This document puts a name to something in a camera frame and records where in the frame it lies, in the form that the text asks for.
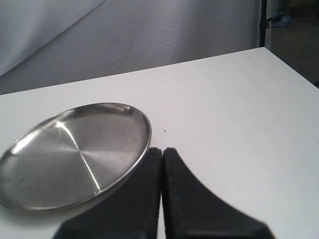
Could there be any grey backdrop cloth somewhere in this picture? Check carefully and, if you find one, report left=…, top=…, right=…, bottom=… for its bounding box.
left=0, top=0, right=261, bottom=94

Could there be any round stainless steel plate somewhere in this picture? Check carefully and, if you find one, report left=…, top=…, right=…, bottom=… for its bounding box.
left=0, top=103, right=152, bottom=212

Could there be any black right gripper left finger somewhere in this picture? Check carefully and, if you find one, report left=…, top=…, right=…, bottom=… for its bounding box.
left=54, top=148, right=162, bottom=239

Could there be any black stand pole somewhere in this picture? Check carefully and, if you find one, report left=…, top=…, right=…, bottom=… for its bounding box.
left=259, top=0, right=267, bottom=47

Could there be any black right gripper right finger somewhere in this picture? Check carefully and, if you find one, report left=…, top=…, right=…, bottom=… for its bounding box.
left=162, top=148, right=274, bottom=239

